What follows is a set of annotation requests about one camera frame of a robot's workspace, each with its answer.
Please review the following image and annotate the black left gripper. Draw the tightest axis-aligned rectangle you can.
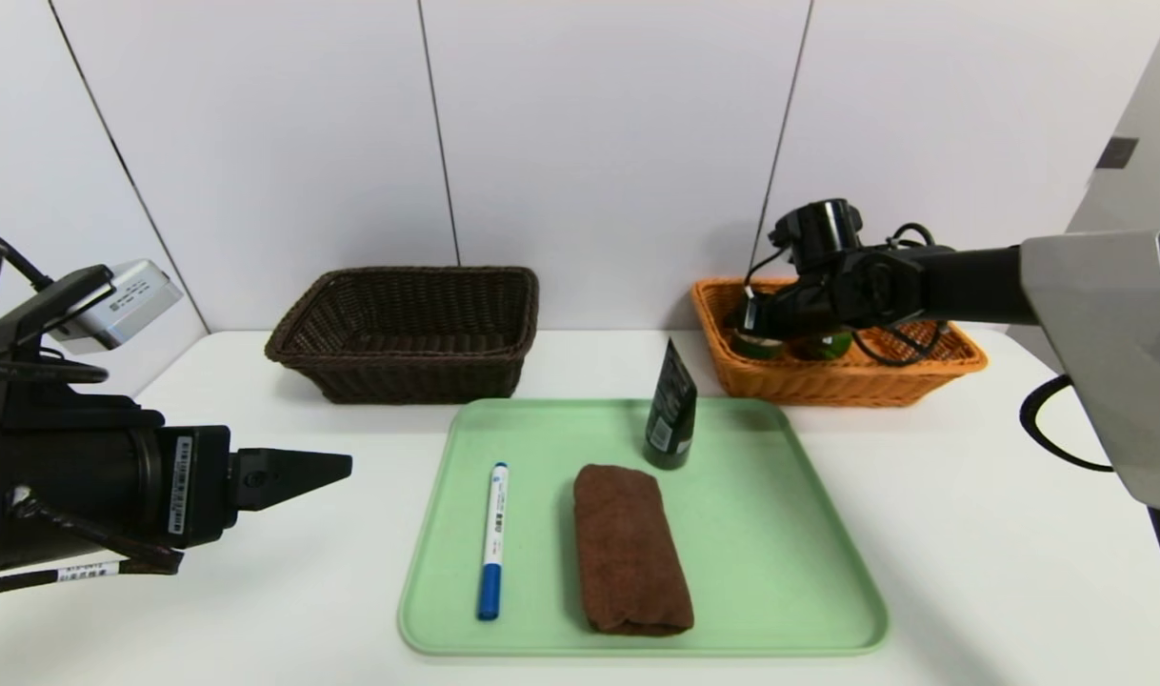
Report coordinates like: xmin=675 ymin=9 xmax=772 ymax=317
xmin=0 ymin=422 xmax=353 ymax=572

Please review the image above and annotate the brown towel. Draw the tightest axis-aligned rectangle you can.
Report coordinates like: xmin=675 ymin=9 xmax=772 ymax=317
xmin=572 ymin=463 xmax=695 ymax=636

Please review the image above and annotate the black facial cleanser tube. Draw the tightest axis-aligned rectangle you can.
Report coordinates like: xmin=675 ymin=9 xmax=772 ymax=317
xmin=643 ymin=337 xmax=698 ymax=471

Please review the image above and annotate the tin can with pull tab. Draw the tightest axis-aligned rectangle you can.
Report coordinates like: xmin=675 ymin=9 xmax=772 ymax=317
xmin=730 ymin=327 xmax=787 ymax=361

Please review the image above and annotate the green lime fruit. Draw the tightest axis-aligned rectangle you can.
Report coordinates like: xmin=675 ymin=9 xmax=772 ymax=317
xmin=791 ymin=329 xmax=854 ymax=361

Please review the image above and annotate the dark brown wicker basket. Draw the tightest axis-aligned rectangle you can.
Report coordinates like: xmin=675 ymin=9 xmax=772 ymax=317
xmin=264 ymin=267 xmax=540 ymax=405

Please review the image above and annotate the orange wicker basket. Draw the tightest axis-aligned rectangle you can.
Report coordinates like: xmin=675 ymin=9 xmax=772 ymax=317
xmin=690 ymin=277 xmax=988 ymax=408

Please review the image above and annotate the white marker with blue cap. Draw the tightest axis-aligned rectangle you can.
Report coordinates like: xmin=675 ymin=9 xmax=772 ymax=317
xmin=477 ymin=462 xmax=510 ymax=621

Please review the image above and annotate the light green plastic tray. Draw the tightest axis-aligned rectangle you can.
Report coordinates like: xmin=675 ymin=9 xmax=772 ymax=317
xmin=397 ymin=397 xmax=890 ymax=656

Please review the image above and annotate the black cable with white tag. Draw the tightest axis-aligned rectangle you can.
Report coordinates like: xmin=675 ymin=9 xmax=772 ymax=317
xmin=0 ymin=486 xmax=186 ymax=599

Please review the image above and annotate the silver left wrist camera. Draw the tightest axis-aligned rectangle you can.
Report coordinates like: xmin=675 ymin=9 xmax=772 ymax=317
xmin=47 ymin=259 xmax=185 ymax=355

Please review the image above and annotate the black left camera cable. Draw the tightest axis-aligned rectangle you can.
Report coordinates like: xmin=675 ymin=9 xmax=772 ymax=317
xmin=0 ymin=217 xmax=55 ymax=292

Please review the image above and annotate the black camera cable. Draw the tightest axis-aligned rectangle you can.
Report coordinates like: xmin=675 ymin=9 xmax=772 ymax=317
xmin=851 ymin=222 xmax=952 ymax=369
xmin=0 ymin=217 xmax=55 ymax=292

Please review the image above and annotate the black right camera cable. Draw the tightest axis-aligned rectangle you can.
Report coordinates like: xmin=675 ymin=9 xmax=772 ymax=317
xmin=851 ymin=222 xmax=952 ymax=369

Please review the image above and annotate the black right shoulder cable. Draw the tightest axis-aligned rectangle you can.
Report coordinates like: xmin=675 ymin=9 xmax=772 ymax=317
xmin=1018 ymin=374 xmax=1114 ymax=474

